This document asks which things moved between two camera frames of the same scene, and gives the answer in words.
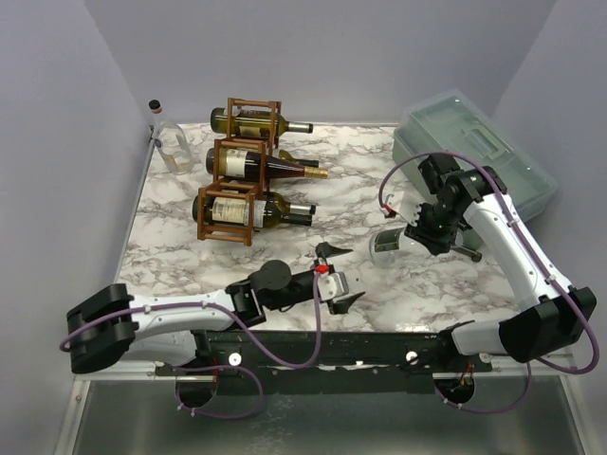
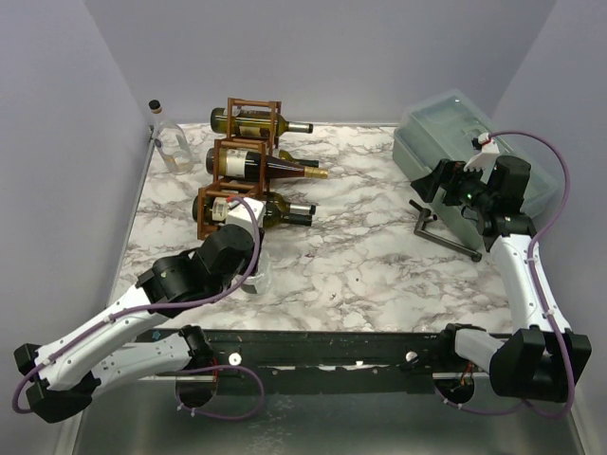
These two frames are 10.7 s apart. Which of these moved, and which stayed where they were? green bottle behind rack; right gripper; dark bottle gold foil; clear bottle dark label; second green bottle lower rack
Moved: right gripper; clear bottle dark label
Stayed: dark bottle gold foil; green bottle behind rack; second green bottle lower rack
